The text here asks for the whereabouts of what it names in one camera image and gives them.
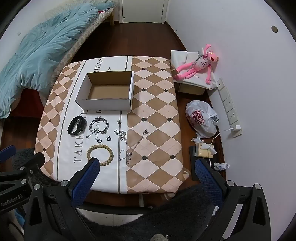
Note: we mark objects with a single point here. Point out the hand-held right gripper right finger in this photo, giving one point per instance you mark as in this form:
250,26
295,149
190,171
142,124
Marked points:
208,180

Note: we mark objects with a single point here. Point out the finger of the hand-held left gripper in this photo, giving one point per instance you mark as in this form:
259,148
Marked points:
7,153
30,165

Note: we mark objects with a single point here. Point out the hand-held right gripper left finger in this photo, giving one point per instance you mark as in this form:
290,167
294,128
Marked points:
86,183

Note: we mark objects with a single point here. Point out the black smart band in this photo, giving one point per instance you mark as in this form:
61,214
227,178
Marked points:
81,125

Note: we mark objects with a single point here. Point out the white cardboard box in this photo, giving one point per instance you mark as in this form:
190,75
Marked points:
108,91

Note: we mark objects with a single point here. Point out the small white bottle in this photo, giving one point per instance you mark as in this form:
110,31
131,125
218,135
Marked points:
219,166

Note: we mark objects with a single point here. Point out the yellow tissue pack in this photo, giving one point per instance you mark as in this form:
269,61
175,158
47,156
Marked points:
203,153

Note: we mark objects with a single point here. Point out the crumpled white tissue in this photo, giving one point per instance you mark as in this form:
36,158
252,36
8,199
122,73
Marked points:
215,209
196,140

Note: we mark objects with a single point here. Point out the white plastic bag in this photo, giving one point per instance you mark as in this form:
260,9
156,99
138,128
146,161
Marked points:
208,129

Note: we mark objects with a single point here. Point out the white charger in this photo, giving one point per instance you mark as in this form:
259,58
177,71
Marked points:
237,128

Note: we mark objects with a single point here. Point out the dark grey fuzzy rug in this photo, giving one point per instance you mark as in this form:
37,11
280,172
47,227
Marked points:
148,222

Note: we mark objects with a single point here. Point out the white power strip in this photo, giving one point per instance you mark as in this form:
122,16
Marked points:
227,104

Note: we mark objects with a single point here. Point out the checkered tablecloth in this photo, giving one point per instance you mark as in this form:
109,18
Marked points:
157,111

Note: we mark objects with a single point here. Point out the blue duvet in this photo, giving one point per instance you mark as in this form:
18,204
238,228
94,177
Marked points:
41,51

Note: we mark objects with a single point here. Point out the pink plush toy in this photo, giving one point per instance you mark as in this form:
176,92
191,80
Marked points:
198,66

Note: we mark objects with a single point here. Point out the wooden bed leg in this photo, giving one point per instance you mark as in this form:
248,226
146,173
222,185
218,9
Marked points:
112,18

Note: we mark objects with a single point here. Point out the white door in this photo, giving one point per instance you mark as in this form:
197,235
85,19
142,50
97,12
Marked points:
141,11

